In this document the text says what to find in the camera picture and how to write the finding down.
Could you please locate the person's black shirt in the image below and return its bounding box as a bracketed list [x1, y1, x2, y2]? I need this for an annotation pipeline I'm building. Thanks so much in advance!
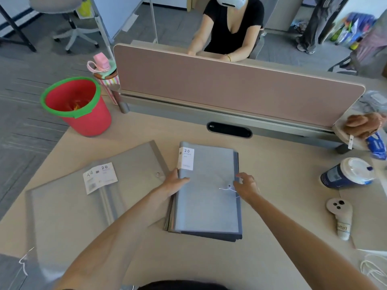
[142, 280, 232, 290]

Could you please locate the pink water bottle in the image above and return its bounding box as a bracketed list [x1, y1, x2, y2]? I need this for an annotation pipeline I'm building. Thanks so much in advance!
[87, 52, 117, 76]

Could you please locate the white whiteboard stand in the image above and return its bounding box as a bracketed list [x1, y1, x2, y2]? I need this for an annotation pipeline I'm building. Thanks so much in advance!
[89, 0, 159, 53]

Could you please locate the pink desk divider panel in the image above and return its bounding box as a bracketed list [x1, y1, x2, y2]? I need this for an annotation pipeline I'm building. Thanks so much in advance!
[113, 43, 366, 132]

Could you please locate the grey office chair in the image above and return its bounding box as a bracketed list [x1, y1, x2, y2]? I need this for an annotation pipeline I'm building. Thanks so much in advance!
[28, 0, 101, 54]

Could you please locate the grey desk cable tray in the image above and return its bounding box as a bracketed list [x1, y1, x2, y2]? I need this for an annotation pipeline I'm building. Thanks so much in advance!
[111, 90, 351, 155]

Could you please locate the pile of colourful bags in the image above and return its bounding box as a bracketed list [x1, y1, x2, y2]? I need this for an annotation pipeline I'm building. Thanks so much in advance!
[330, 12, 378, 50]

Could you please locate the large grey document folder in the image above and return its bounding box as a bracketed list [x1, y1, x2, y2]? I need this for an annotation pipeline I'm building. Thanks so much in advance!
[25, 140, 170, 290]

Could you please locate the black table leg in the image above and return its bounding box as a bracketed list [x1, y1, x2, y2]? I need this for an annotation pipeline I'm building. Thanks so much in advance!
[0, 4, 37, 52]

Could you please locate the white headset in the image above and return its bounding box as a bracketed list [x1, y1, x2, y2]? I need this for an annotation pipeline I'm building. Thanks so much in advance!
[216, 0, 249, 9]

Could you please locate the white elastic cord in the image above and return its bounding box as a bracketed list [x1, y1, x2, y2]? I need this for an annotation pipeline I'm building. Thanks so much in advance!
[18, 247, 35, 277]

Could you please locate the stack of dark folders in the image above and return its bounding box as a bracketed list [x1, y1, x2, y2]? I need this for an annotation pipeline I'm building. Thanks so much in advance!
[164, 150, 244, 242]

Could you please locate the person's left hand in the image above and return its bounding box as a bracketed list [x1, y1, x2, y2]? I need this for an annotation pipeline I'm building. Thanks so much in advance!
[157, 168, 191, 203]

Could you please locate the person's left forearm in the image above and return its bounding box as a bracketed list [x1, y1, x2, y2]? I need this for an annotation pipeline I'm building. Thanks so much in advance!
[53, 192, 174, 290]

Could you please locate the striped bottle holder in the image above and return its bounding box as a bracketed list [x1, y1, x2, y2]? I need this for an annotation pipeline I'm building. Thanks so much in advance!
[94, 69, 121, 106]

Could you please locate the blue wipes packet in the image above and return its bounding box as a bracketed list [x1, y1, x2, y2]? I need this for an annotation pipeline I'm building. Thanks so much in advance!
[365, 132, 387, 161]

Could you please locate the person's right hand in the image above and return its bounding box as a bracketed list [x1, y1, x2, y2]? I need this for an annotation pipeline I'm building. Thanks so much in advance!
[233, 173, 260, 206]

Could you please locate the blue-grey document folder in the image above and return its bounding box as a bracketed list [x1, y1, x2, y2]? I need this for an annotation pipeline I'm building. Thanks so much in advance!
[175, 141, 243, 236]

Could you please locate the white cable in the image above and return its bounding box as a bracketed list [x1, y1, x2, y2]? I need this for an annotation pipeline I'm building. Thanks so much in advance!
[359, 253, 387, 285]

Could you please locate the blue cup with white lid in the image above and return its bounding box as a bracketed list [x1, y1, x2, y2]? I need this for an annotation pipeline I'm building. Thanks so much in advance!
[320, 157, 376, 189]

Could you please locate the white folder label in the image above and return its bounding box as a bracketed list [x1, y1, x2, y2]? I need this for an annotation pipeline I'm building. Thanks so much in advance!
[177, 147, 195, 171]
[82, 162, 118, 195]

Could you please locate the person's right forearm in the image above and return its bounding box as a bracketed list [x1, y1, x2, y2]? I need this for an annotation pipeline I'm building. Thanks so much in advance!
[246, 195, 380, 290]

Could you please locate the brown plush toy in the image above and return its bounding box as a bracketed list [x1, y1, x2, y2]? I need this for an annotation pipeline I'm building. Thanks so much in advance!
[345, 112, 387, 139]

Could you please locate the white handheld controller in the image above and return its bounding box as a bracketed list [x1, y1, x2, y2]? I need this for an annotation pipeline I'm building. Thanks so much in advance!
[326, 197, 353, 241]

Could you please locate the clear plastic bag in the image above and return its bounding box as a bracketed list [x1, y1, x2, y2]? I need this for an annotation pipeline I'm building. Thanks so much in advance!
[359, 90, 387, 114]

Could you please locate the red bucket with green rim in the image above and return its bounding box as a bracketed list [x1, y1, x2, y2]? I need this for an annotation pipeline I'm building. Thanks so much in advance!
[40, 76, 112, 138]

